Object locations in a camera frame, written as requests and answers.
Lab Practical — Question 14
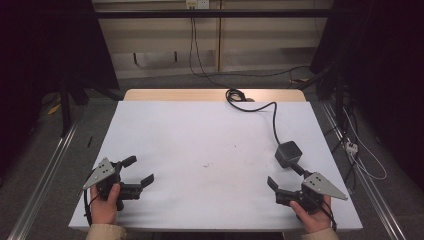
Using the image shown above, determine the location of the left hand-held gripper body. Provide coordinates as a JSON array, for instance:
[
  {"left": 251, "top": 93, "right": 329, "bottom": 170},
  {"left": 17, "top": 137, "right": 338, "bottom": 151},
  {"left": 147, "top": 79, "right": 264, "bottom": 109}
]
[{"left": 82, "top": 157, "right": 145, "bottom": 212}]

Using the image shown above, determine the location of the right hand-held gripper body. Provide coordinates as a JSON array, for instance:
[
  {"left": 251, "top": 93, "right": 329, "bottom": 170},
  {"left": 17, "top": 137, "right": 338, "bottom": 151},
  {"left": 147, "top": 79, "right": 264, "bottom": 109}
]
[{"left": 275, "top": 171, "right": 349, "bottom": 215}]

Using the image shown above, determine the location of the black cube power adapter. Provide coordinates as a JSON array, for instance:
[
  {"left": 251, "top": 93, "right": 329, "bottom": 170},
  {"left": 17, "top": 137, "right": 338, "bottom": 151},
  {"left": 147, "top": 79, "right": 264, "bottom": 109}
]
[{"left": 274, "top": 140, "right": 303, "bottom": 169}]

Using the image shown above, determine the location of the person's right hand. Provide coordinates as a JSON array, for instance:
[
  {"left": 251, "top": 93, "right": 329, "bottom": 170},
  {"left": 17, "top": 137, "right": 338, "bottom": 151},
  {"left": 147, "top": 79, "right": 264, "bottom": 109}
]
[{"left": 288, "top": 195, "right": 333, "bottom": 235}]

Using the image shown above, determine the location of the person's left hand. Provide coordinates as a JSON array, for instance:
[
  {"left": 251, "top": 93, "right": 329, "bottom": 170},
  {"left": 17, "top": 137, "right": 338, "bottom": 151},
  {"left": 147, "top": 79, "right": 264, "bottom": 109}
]
[{"left": 89, "top": 182, "right": 122, "bottom": 226}]

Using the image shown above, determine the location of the white table mat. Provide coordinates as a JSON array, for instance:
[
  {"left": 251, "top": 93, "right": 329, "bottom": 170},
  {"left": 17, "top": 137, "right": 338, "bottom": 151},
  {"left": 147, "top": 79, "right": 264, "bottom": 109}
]
[{"left": 68, "top": 100, "right": 364, "bottom": 233}]

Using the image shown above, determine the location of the black metal stand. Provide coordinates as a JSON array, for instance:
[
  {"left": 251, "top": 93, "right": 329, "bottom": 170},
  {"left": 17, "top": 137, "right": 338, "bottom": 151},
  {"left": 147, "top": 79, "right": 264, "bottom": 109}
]
[{"left": 59, "top": 78, "right": 74, "bottom": 138}]

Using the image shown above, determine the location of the yellow floor object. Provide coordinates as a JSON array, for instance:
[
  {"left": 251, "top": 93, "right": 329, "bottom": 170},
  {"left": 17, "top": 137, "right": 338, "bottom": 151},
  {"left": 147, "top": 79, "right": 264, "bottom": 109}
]
[{"left": 47, "top": 102, "right": 63, "bottom": 116}]

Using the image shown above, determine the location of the wooden table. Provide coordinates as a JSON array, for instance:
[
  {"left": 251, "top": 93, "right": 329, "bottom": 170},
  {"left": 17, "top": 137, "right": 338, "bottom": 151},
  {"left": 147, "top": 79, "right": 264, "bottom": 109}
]
[{"left": 123, "top": 87, "right": 307, "bottom": 103}]

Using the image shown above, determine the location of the dark curtain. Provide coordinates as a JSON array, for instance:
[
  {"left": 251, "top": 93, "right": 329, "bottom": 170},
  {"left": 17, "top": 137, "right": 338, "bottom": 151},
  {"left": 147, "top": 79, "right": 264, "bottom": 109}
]
[
  {"left": 309, "top": 0, "right": 424, "bottom": 193},
  {"left": 0, "top": 0, "right": 120, "bottom": 181}
]

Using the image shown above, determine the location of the black horizontal bar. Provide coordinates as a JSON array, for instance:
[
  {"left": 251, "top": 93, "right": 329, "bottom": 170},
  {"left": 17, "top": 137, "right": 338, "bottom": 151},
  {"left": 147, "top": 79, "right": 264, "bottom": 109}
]
[{"left": 94, "top": 8, "right": 335, "bottom": 20}]

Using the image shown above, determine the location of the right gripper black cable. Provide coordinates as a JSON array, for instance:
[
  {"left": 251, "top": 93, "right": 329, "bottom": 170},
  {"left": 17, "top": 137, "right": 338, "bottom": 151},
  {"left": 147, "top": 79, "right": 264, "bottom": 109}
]
[{"left": 319, "top": 199, "right": 338, "bottom": 233}]

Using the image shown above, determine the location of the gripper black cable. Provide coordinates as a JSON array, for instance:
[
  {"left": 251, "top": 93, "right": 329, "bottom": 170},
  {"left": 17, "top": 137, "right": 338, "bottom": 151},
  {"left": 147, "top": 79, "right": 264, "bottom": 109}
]
[
  {"left": 319, "top": 199, "right": 338, "bottom": 233},
  {"left": 82, "top": 189, "right": 101, "bottom": 228}
]

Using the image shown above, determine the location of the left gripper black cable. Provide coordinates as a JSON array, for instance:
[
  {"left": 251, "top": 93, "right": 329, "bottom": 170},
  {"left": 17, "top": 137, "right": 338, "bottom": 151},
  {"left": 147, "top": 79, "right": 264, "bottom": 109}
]
[{"left": 82, "top": 189, "right": 101, "bottom": 228}]

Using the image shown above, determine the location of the metal floor rail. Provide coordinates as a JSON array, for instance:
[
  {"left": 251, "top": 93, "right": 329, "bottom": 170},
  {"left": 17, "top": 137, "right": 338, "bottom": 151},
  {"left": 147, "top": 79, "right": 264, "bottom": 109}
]
[
  {"left": 6, "top": 122, "right": 82, "bottom": 240},
  {"left": 319, "top": 99, "right": 408, "bottom": 240}
]

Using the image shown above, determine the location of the black adapter cable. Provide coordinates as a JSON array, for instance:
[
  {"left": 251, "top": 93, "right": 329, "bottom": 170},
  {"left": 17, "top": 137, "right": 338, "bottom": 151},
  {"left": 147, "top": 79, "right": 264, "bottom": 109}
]
[{"left": 225, "top": 87, "right": 282, "bottom": 146}]

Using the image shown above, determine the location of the white cable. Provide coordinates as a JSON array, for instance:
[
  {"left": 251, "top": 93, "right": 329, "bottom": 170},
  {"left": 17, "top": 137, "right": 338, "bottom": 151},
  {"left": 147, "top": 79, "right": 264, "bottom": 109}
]
[{"left": 342, "top": 108, "right": 388, "bottom": 182}]

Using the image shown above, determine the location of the black wall cable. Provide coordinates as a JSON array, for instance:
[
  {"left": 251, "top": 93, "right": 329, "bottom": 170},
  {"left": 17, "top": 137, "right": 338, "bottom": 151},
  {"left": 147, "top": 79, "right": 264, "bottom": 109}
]
[{"left": 188, "top": 8, "right": 232, "bottom": 90}]

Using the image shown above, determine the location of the white wall socket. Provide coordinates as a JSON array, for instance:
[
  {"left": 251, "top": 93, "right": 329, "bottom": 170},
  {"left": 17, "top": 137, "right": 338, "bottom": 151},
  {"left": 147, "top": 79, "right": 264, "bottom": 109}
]
[{"left": 185, "top": 0, "right": 211, "bottom": 10}]

